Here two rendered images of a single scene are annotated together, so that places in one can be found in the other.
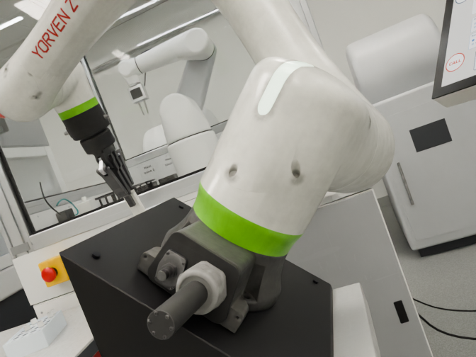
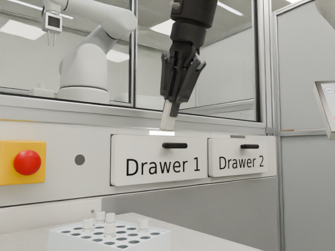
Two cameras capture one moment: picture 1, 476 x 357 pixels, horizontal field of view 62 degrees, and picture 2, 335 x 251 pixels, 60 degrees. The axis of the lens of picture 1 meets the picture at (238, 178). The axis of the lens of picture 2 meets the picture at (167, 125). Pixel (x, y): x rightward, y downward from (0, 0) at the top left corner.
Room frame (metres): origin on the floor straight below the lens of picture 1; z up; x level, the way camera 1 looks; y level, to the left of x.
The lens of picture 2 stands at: (0.58, 0.77, 0.90)
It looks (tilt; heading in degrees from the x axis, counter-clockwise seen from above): 5 degrees up; 311
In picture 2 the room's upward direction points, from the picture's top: straight up
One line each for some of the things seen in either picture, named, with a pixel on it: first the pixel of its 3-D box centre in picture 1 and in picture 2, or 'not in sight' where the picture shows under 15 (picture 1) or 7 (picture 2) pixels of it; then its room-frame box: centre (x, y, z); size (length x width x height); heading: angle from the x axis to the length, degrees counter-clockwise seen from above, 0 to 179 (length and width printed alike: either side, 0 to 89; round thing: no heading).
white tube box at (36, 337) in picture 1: (37, 333); (109, 246); (0.87, 0.54, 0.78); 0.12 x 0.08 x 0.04; 6
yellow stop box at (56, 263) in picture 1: (57, 270); (21, 162); (1.09, 0.56, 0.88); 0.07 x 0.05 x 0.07; 81
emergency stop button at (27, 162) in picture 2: (49, 273); (26, 162); (1.06, 0.57, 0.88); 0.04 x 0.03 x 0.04; 81
